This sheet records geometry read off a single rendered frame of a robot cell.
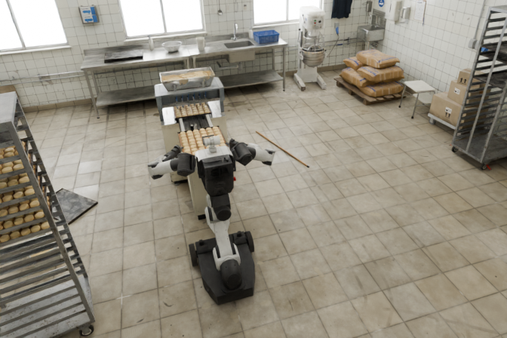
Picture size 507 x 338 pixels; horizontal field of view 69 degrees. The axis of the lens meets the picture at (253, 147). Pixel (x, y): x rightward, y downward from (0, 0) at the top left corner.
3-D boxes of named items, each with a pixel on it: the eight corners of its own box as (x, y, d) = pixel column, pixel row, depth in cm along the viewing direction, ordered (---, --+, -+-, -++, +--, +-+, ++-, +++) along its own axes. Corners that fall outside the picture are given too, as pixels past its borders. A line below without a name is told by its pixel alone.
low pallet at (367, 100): (333, 83, 709) (333, 78, 703) (369, 78, 729) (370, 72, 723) (369, 107, 610) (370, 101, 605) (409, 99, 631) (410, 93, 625)
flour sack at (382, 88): (370, 99, 613) (371, 90, 605) (355, 90, 647) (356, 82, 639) (405, 92, 633) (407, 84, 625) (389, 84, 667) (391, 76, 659)
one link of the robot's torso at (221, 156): (244, 196, 272) (242, 155, 254) (199, 206, 264) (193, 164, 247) (235, 174, 297) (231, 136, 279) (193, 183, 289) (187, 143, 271)
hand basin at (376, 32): (392, 62, 689) (402, 0, 634) (374, 64, 681) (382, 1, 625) (364, 48, 772) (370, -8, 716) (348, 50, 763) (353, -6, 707)
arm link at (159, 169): (149, 182, 273) (173, 176, 265) (142, 166, 271) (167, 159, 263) (156, 176, 284) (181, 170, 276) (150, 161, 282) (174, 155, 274)
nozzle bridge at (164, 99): (159, 113, 424) (154, 85, 407) (220, 104, 439) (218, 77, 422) (161, 125, 397) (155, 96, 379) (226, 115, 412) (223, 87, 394)
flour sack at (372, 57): (353, 59, 661) (354, 50, 653) (372, 56, 674) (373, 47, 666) (379, 71, 604) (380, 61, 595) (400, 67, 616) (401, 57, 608)
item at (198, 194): (188, 184, 445) (177, 118, 399) (216, 179, 452) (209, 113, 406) (195, 222, 386) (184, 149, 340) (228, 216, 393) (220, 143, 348)
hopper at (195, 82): (161, 84, 407) (159, 72, 400) (211, 78, 419) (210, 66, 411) (163, 94, 383) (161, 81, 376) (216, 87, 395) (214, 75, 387)
